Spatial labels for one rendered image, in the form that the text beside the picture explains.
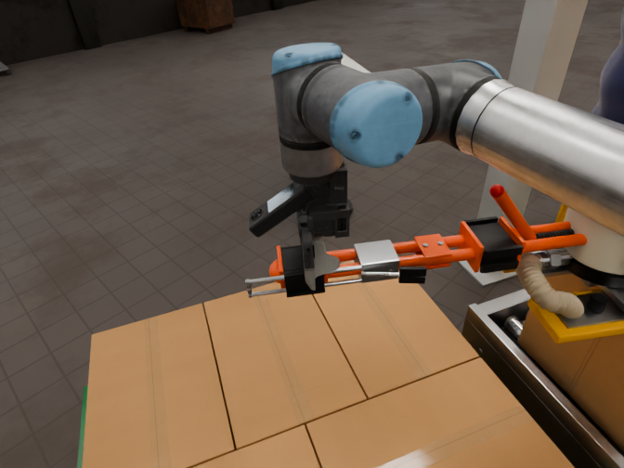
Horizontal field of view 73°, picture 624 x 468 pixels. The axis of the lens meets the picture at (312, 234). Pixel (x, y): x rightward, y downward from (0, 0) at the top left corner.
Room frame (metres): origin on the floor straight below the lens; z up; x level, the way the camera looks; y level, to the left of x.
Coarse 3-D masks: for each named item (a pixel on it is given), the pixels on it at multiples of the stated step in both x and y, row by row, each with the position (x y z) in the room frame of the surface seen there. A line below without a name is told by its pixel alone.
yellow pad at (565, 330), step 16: (528, 304) 0.56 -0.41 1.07; (592, 304) 0.52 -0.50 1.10; (608, 304) 0.53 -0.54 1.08; (544, 320) 0.51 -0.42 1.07; (560, 320) 0.50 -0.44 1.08; (576, 320) 0.50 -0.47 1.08; (592, 320) 0.49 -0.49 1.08; (608, 320) 0.49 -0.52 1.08; (560, 336) 0.47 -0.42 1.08; (576, 336) 0.47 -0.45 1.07; (592, 336) 0.47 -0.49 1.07
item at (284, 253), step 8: (280, 248) 0.60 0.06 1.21; (288, 248) 0.60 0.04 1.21; (296, 248) 0.59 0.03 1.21; (280, 256) 0.57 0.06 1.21; (288, 256) 0.57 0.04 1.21; (296, 256) 0.57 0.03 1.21; (280, 264) 0.55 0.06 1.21; (288, 264) 0.55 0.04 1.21; (296, 264) 0.55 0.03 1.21; (280, 272) 0.53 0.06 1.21; (280, 280) 0.53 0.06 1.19; (328, 280) 0.54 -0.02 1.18
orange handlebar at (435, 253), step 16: (544, 224) 0.64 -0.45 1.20; (560, 224) 0.63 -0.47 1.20; (416, 240) 0.61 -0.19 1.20; (432, 240) 0.60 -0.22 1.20; (448, 240) 0.61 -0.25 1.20; (464, 240) 0.61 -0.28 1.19; (528, 240) 0.59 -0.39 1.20; (544, 240) 0.59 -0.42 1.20; (560, 240) 0.59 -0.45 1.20; (576, 240) 0.59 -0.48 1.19; (336, 256) 0.59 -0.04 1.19; (352, 256) 0.59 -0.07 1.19; (400, 256) 0.57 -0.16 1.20; (416, 256) 0.57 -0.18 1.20; (432, 256) 0.56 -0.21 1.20; (448, 256) 0.57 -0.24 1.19; (464, 256) 0.57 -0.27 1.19; (272, 272) 0.55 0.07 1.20; (352, 272) 0.55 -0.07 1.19
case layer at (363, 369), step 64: (192, 320) 1.05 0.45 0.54; (256, 320) 1.03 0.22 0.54; (320, 320) 1.01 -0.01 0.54; (384, 320) 1.00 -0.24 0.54; (448, 320) 0.98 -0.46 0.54; (128, 384) 0.80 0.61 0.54; (192, 384) 0.79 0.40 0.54; (256, 384) 0.77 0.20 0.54; (320, 384) 0.76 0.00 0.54; (384, 384) 0.74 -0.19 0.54; (448, 384) 0.73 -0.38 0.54; (128, 448) 0.60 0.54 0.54; (192, 448) 0.58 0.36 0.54; (256, 448) 0.57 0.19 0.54; (320, 448) 0.56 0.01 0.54; (384, 448) 0.55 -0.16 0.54; (448, 448) 0.54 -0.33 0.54; (512, 448) 0.53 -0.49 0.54
